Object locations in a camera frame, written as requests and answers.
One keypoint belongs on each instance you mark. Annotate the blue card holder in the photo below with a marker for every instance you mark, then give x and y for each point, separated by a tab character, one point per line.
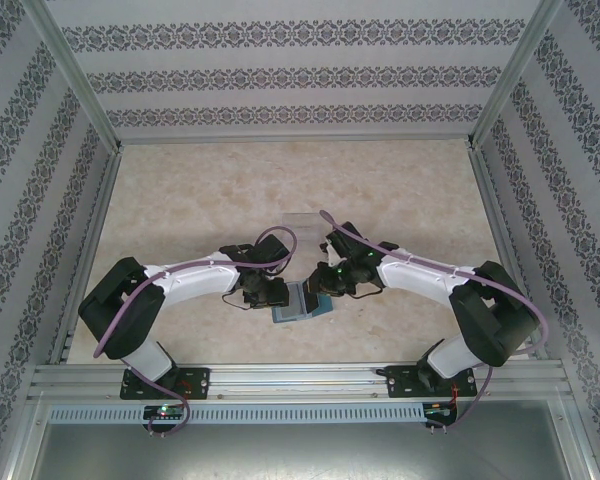
322	306

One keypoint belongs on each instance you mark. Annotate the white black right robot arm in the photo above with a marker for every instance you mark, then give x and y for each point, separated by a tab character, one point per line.
415	280

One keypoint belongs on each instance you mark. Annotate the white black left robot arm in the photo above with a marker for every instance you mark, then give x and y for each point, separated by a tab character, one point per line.
200	282

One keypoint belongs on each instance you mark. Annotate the clear acrylic card stand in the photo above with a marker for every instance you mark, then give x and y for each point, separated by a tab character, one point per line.
300	222

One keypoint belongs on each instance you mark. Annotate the grey metal sheet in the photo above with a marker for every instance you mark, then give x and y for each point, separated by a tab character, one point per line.
300	450

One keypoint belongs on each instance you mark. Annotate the left green circuit board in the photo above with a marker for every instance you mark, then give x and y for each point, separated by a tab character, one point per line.
165	412

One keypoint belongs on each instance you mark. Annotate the green circuit board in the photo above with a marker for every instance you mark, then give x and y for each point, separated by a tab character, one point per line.
165	412
437	409

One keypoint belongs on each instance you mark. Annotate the right green circuit board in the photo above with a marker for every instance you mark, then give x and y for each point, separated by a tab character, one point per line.
437	409

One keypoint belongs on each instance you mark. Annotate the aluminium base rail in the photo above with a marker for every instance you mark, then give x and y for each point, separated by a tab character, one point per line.
290	382

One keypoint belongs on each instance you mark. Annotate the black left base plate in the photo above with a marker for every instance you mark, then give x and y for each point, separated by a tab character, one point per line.
195	382

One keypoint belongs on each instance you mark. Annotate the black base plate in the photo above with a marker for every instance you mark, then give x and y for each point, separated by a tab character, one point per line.
400	385
195	382

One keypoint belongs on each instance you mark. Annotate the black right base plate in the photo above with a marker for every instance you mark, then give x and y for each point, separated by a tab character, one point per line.
400	385

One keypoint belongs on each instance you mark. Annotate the aluminium side rail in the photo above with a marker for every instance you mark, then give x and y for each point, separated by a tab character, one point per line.
99	210
500	225

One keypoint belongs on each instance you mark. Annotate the aluminium frame post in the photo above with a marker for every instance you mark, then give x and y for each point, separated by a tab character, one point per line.
80	85
510	80

